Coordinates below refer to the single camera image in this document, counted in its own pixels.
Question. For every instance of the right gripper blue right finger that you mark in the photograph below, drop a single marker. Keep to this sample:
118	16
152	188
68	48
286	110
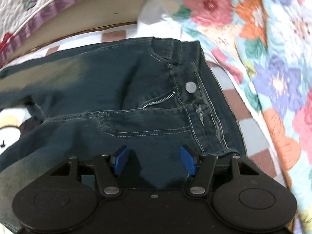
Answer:
200	168

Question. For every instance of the beige wooden bed rail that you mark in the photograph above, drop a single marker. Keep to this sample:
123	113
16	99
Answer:
67	17

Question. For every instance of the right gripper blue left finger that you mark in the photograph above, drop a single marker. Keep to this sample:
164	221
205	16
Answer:
107	168

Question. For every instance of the floral quilted blanket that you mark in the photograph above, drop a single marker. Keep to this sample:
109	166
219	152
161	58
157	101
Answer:
265	48

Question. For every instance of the white checkered bed sheet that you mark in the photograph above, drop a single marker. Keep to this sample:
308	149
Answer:
16	121

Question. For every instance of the dark blue denim jeans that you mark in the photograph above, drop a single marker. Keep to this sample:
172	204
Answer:
152	95

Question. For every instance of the white bear strawberry quilt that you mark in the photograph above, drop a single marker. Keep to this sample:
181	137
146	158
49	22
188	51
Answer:
21	18

